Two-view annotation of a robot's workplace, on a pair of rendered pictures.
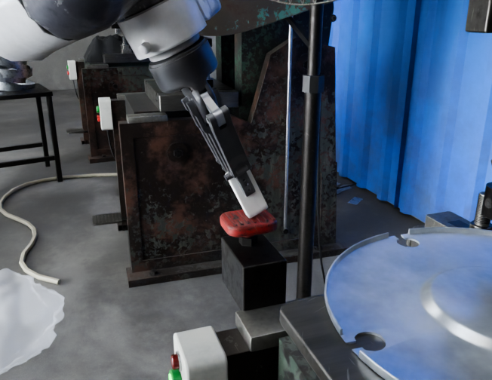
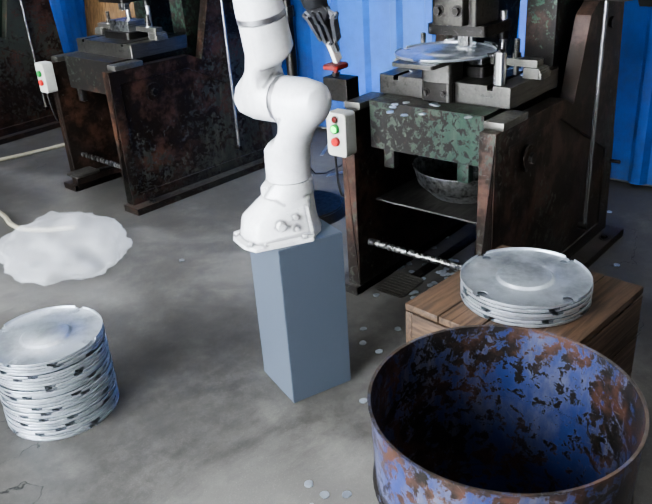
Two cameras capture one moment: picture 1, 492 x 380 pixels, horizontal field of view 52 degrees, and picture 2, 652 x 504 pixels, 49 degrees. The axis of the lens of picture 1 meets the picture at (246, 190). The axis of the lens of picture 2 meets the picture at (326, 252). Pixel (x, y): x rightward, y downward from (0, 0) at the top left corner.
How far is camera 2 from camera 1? 175 cm
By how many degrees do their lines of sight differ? 26
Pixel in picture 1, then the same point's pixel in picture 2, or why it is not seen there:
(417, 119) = (306, 42)
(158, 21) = not seen: outside the picture
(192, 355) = (342, 112)
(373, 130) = not seen: hidden behind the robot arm
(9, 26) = not seen: outside the picture
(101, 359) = (169, 247)
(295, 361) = (381, 102)
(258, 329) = (358, 101)
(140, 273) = (141, 204)
